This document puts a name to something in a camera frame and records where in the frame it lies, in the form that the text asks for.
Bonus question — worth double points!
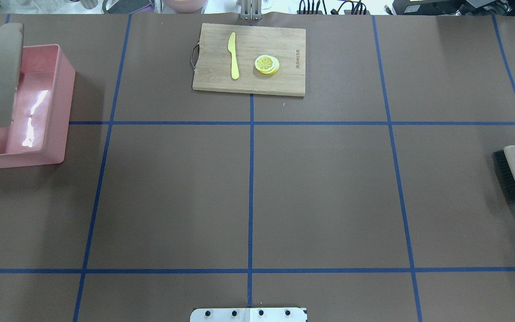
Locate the yellow lemon slices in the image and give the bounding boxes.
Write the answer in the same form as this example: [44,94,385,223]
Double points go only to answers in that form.
[254,55,280,75]

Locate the yellow plastic knife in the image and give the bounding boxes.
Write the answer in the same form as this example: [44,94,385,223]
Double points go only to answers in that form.
[227,31,240,80]

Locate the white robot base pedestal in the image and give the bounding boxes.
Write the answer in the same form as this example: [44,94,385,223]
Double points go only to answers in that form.
[190,307,308,322]

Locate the pink plastic bin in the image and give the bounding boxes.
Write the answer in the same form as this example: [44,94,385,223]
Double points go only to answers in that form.
[0,43,76,169]

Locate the wooden cutting board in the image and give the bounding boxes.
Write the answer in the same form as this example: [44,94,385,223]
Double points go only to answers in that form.
[192,23,306,97]

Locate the pink bowl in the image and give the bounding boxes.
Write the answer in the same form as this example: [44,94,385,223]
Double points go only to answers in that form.
[161,0,208,13]

